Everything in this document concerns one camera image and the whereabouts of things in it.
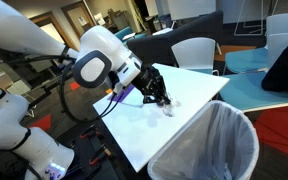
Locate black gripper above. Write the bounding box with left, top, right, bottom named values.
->
left=131, top=65, right=172, bottom=106

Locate clear plastic object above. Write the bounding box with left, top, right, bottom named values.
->
left=157, top=97, right=182, bottom=118

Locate white bin with plastic liner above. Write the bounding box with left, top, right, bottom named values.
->
left=146, top=99, right=261, bottom=180

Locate wooden door with paper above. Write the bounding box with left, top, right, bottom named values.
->
left=60, top=1, right=96, bottom=42

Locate purple paper sheet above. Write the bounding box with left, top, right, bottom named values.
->
left=106, top=83, right=136, bottom=104

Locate white plastic chair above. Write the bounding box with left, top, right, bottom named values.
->
left=170, top=36, right=220, bottom=76

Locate teal lounge chair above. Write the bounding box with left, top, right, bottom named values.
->
left=113, top=26, right=149, bottom=43

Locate dark grey sofa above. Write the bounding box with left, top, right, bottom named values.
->
left=126, top=10, right=225, bottom=66

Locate teal seat chair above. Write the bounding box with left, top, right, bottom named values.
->
left=218, top=71, right=288, bottom=113

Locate white board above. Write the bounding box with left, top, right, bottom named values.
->
left=166, top=0, right=218, bottom=21

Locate black jacket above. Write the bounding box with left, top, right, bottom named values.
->
left=260, top=29, right=288, bottom=100

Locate teal chair with white back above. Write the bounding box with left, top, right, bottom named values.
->
left=223, top=12, right=288, bottom=75

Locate black clamp with red handle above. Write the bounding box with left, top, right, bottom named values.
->
left=88, top=146, right=114, bottom=166
left=79, top=125, right=105, bottom=140

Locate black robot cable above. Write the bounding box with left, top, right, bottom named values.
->
left=58, top=59, right=126, bottom=123

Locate white wire frame stand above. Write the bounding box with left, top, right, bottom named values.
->
left=233, top=0, right=279, bottom=37

